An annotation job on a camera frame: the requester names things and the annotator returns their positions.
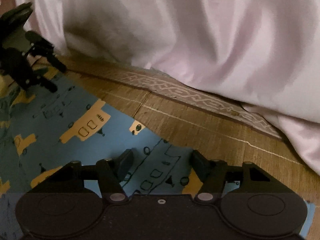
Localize blue patterned child pants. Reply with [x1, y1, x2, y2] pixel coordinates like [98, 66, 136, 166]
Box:
[0, 71, 316, 240]

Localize pink satin bed sheet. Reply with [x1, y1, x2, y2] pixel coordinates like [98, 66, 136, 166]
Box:
[16, 0, 319, 172]

